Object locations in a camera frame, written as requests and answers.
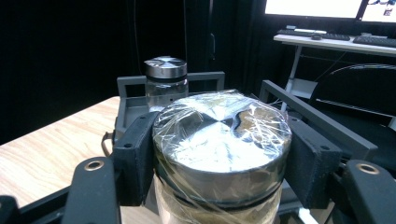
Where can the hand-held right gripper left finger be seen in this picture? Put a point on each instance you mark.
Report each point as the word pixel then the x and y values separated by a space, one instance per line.
pixel 134 158

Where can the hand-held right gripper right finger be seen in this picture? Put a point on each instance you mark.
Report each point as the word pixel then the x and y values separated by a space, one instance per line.
pixel 311 165

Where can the dark grey corner rack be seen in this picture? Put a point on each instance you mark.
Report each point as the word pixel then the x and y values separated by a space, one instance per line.
pixel 327 124

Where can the glass jar with white contents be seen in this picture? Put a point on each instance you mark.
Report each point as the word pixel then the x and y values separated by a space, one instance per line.
pixel 165 77

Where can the glass jar with brown contents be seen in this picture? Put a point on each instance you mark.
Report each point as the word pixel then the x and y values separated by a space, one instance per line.
pixel 221 149

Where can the black folding chair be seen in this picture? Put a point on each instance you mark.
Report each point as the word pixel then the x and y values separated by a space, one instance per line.
pixel 355 102

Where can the white desk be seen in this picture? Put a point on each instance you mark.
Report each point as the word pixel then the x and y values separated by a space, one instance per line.
pixel 333 43

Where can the black computer mouse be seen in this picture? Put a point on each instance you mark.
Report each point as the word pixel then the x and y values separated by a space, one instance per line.
pixel 316 37

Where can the black keyboard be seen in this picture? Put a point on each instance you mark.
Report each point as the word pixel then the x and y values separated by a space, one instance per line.
pixel 333 36
pixel 376 41

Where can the computer monitor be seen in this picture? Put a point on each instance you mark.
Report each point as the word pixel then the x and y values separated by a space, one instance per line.
pixel 311 7
pixel 379 11

